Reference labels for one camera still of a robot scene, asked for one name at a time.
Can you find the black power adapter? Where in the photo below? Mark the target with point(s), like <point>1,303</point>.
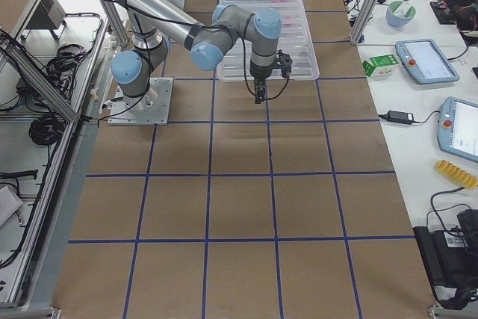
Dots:
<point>400,117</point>

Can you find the blue teach pendant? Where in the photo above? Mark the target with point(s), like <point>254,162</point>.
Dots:
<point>457,128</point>
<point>425,62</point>

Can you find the green white bowl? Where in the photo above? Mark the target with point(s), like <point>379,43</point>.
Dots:
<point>399,13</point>

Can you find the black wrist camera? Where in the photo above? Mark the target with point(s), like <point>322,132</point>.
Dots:
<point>284,63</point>

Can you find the aluminium frame post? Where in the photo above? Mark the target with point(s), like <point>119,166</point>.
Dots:
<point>367,1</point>

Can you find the yellow corrugated toy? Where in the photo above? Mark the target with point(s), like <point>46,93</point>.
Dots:
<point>456,174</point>

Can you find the clear plastic box lid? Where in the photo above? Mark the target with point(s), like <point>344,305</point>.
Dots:
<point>295,40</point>

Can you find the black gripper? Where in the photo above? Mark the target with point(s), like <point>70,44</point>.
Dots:
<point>258,72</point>

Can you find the green white carton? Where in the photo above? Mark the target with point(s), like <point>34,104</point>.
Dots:
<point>380,65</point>

